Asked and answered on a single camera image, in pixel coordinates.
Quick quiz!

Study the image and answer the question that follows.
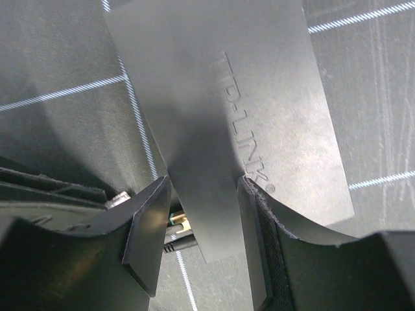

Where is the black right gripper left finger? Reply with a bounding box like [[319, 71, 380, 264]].
[[1, 176, 171, 310]]

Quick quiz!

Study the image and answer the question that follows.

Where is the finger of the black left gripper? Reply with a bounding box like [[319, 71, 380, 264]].
[[0, 157, 130, 227]]

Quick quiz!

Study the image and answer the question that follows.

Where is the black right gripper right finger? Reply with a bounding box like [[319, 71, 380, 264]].
[[237, 177, 414, 310]]

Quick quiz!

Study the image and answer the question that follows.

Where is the black cable with teal plug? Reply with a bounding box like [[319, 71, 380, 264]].
[[167, 210, 192, 236]]

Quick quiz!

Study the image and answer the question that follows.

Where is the black network switch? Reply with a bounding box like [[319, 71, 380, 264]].
[[105, 1, 354, 262]]

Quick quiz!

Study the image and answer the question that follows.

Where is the thin black power cord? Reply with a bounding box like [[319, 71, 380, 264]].
[[163, 238, 198, 254]]

